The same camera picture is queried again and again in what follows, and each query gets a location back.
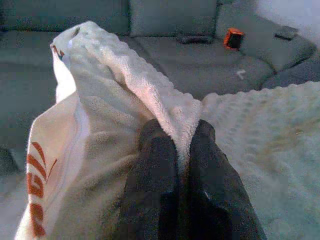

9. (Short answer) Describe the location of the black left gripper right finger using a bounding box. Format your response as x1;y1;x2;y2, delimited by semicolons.
184;119;267;240

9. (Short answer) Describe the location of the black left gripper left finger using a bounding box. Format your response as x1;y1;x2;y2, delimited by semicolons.
119;118;185;240

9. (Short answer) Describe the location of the beige textured pillow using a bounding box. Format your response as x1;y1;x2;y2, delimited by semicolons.
14;20;320;240

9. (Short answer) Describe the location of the dark green leather sofa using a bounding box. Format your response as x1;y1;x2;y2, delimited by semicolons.
0;0;320;181

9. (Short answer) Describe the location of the dark remote control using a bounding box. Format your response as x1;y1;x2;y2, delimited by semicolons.
175;34;214;45

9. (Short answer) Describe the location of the orange and black box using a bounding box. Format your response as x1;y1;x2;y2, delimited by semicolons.
222;27;246;52

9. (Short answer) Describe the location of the dark flat device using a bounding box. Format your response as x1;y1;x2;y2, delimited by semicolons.
273;25;300;41

